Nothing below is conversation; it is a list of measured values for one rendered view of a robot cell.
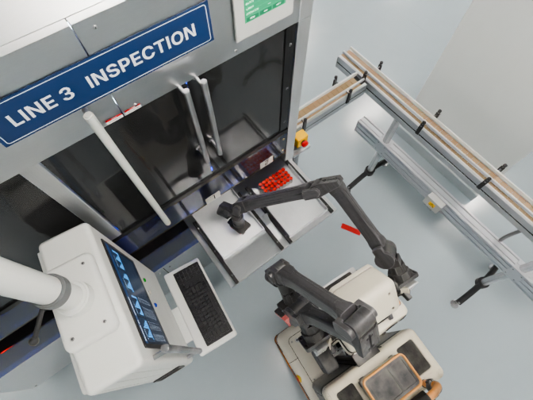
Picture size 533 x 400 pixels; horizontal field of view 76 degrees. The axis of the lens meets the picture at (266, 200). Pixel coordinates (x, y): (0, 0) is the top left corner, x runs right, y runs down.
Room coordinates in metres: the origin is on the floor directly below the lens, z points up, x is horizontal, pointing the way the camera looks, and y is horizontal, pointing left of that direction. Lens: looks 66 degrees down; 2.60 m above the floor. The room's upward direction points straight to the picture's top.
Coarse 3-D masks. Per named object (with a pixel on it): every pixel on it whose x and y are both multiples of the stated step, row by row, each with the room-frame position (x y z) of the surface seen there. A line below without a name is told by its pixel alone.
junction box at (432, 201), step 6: (432, 192) 0.99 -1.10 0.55; (426, 198) 0.96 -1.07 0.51; (432, 198) 0.94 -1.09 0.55; (438, 198) 0.94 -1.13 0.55; (426, 204) 0.94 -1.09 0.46; (432, 204) 0.92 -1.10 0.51; (438, 204) 0.90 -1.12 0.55; (444, 204) 0.90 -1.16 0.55; (432, 210) 0.89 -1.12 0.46; (438, 210) 0.87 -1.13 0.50
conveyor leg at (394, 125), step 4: (392, 124) 1.39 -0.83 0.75; (396, 124) 1.37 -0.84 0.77; (392, 128) 1.38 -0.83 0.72; (396, 128) 1.37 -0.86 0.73; (388, 132) 1.39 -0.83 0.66; (392, 132) 1.37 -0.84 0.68; (388, 136) 1.38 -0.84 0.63; (392, 136) 1.37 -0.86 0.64; (384, 140) 1.38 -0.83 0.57; (388, 140) 1.37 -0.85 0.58; (376, 152) 1.39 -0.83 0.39; (376, 156) 1.38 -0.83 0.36; (380, 156) 1.37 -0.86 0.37; (372, 160) 1.39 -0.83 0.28; (376, 160) 1.37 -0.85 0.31; (372, 164) 1.38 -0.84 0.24; (376, 164) 1.37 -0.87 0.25; (368, 168) 1.39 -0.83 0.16; (372, 168) 1.37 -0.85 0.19
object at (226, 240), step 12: (228, 192) 0.83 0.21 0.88; (216, 204) 0.75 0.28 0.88; (204, 216) 0.68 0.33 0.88; (216, 216) 0.68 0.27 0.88; (252, 216) 0.68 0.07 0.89; (204, 228) 0.62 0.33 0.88; (216, 228) 0.62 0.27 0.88; (228, 228) 0.62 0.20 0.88; (252, 228) 0.62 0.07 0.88; (216, 240) 0.55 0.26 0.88; (228, 240) 0.55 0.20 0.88; (240, 240) 0.55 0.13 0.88; (228, 252) 0.48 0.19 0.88
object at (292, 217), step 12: (288, 168) 0.98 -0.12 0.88; (300, 180) 0.90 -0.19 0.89; (252, 192) 0.83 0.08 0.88; (288, 204) 0.75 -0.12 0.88; (300, 204) 0.75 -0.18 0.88; (312, 204) 0.75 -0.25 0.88; (276, 216) 0.68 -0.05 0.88; (288, 216) 0.68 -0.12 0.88; (300, 216) 0.68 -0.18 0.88; (312, 216) 0.68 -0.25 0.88; (288, 228) 0.62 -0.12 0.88; (300, 228) 0.60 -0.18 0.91
